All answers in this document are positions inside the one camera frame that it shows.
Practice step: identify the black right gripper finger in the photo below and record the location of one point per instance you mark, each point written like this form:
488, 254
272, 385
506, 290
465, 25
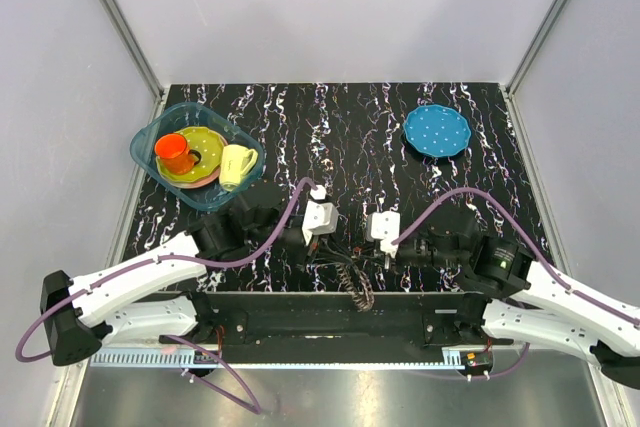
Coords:
368, 250
376, 259

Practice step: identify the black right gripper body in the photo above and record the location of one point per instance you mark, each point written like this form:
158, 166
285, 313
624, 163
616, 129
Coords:
416, 250

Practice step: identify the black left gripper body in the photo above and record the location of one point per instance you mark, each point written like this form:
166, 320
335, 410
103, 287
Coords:
292, 241

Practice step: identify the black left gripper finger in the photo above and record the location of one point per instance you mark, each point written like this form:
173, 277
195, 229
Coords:
331, 251
327, 259

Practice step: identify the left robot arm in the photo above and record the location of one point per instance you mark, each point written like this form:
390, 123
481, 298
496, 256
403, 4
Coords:
83, 314

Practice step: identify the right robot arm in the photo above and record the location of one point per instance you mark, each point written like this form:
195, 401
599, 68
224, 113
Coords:
509, 295

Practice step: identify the cream white mug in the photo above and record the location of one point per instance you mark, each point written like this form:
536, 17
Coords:
237, 161

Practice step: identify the blue dotted plate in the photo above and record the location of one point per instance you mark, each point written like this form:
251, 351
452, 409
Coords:
437, 131

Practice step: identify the yellow dotted plate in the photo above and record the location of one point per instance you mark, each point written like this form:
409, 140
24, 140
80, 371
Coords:
189, 155

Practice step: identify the teal transparent plastic bin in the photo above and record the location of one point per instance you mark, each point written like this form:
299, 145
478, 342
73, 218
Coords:
210, 197

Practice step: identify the orange mug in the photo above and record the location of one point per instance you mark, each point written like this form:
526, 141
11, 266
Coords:
174, 154

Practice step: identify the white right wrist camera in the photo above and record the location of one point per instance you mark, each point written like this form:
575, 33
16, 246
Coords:
384, 228

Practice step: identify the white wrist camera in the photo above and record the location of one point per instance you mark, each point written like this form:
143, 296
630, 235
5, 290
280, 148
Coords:
384, 228
321, 215

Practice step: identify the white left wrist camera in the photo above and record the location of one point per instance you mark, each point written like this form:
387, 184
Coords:
321, 215

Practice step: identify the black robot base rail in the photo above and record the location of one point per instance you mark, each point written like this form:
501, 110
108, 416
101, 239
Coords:
320, 329

